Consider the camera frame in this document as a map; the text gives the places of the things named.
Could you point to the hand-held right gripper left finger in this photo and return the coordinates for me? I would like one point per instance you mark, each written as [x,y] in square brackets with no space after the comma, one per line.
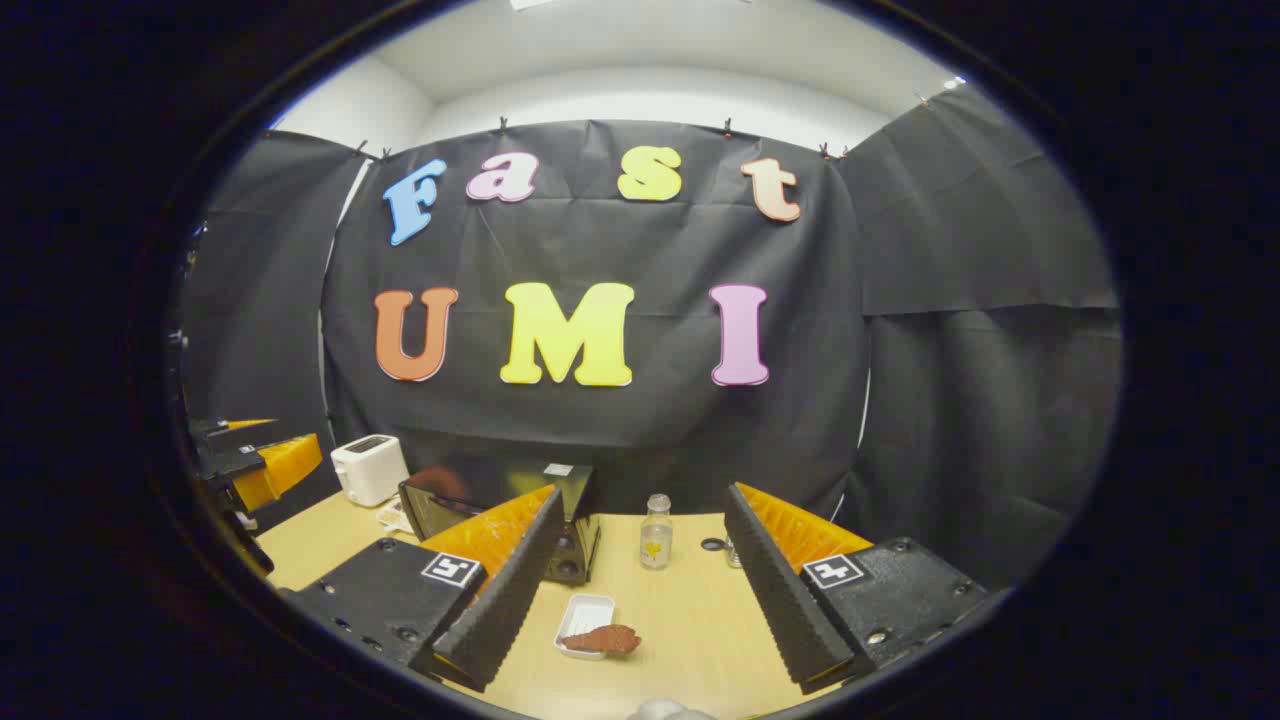
[510,590]

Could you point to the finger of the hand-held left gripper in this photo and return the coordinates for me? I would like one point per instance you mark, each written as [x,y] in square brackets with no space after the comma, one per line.
[285,465]
[235,435]

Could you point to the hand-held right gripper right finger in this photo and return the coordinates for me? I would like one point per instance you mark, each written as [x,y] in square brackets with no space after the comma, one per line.
[780,590]

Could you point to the brown meat steak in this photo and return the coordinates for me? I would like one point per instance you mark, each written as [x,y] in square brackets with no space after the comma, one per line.
[610,640]

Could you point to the black electric oven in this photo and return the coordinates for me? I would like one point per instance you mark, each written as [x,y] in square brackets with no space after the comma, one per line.
[470,485]

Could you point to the metal utensil holder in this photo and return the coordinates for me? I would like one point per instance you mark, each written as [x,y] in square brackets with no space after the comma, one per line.
[733,553]

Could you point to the white rectangular dish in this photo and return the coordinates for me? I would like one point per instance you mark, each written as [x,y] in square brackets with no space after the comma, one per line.
[587,610]

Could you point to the white toaster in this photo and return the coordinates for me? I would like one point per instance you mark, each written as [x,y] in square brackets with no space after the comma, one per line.
[370,470]

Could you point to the white divided seasoning plate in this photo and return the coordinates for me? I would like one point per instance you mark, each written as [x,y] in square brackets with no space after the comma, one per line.
[393,517]

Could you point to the clear glass bottle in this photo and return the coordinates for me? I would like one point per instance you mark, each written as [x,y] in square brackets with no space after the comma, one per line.
[656,535]

